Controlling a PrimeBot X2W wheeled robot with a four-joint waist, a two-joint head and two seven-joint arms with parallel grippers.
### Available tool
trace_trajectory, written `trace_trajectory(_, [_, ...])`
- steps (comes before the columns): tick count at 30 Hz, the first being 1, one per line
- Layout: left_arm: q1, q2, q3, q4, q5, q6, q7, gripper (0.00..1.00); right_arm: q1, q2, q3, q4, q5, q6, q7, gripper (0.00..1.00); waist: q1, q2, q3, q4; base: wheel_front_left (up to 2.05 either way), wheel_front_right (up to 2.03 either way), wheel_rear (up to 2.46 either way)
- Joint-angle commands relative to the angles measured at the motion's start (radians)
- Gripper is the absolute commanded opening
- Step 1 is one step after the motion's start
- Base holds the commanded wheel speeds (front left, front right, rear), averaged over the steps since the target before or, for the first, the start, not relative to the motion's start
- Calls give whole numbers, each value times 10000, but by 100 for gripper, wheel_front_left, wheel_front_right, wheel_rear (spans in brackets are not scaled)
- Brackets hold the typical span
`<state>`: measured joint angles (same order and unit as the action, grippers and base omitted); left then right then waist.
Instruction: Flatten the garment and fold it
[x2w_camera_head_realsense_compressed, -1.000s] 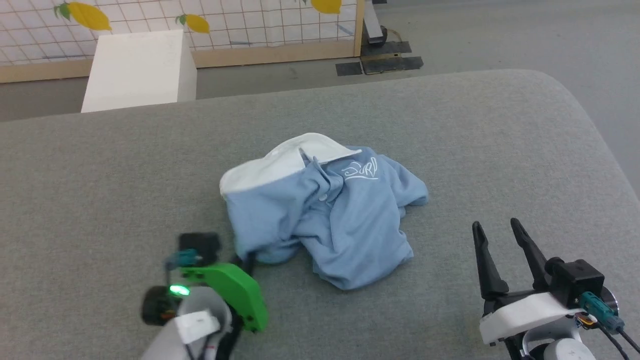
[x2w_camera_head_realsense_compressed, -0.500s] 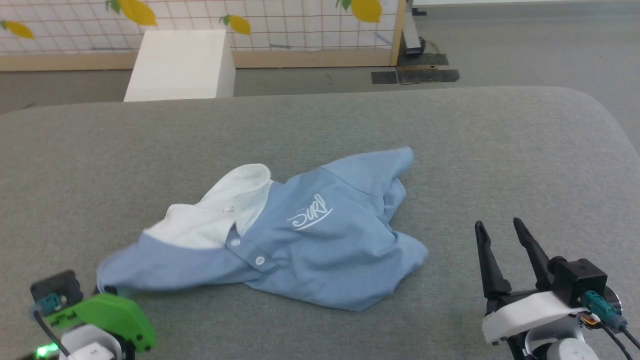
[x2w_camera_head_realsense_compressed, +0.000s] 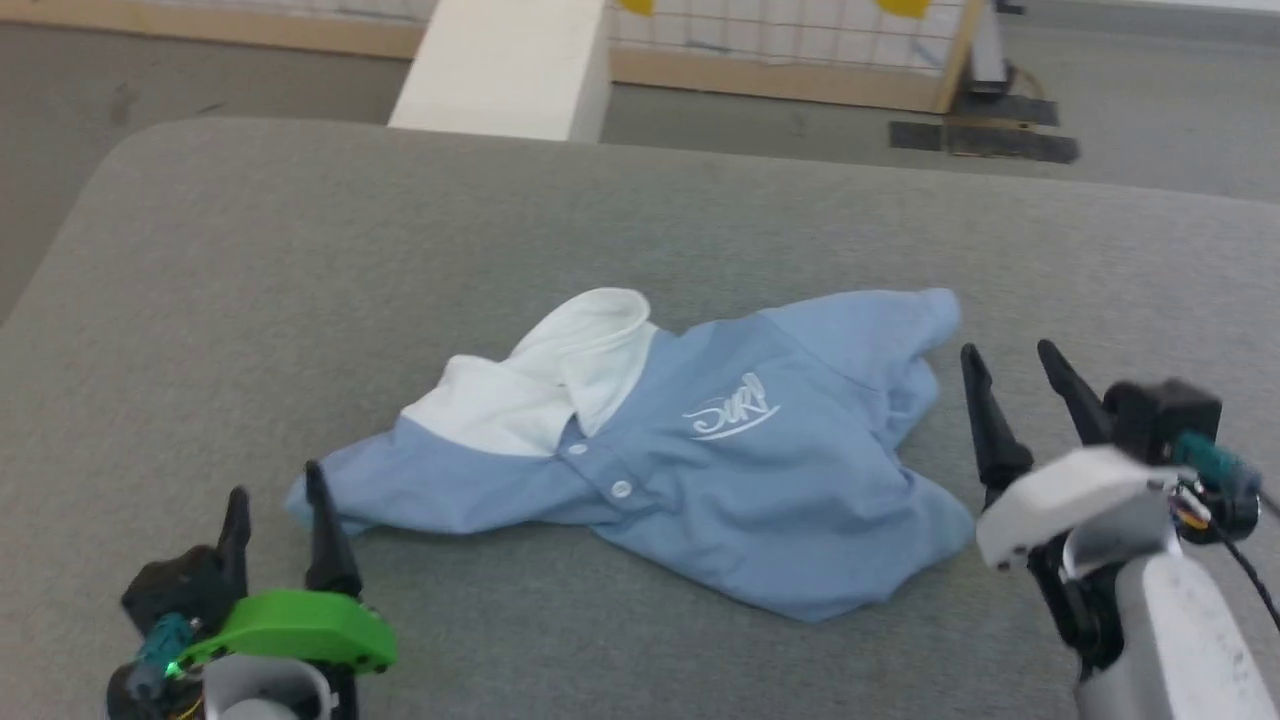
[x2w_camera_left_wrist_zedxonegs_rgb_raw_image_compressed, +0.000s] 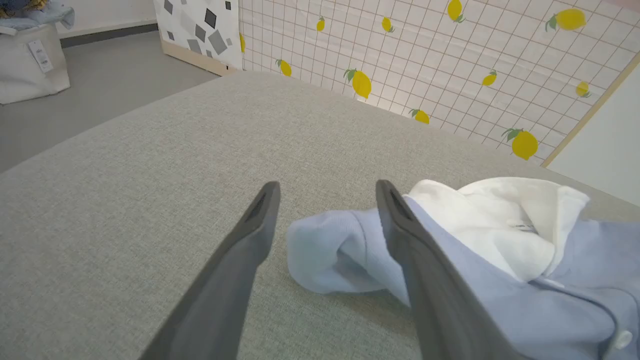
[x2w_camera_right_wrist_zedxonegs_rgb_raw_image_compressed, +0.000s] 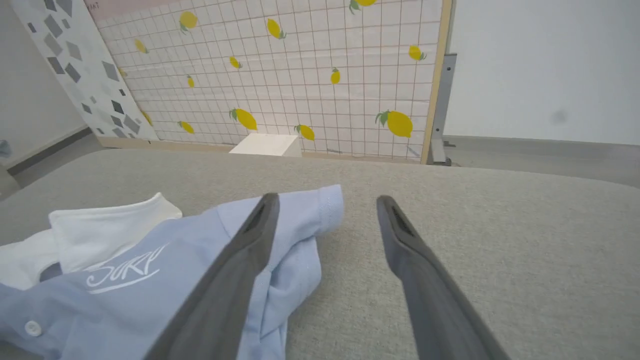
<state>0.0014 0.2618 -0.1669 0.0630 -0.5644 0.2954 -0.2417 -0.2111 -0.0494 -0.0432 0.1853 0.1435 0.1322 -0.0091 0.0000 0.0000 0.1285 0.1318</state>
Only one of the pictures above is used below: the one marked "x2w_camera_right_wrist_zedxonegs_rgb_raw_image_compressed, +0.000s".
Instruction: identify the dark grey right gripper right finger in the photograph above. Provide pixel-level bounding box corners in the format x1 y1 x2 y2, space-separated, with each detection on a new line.
376 195 512 360

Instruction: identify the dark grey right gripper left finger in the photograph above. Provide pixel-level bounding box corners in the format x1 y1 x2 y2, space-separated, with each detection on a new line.
144 192 281 360

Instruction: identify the light blue polo shirt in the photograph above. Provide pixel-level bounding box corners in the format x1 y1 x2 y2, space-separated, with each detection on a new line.
0 184 345 360

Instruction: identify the white box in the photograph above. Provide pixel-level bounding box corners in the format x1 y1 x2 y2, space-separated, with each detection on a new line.
229 132 303 158

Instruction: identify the grey metal panel stand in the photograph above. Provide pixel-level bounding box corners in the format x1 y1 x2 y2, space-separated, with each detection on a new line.
429 53 458 167

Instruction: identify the lemon print tile panel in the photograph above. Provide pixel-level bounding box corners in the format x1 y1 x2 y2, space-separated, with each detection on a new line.
84 0 453 165

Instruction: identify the grey terrazzo pattern panel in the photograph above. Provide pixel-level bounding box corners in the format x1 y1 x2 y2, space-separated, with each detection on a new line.
10 0 160 142

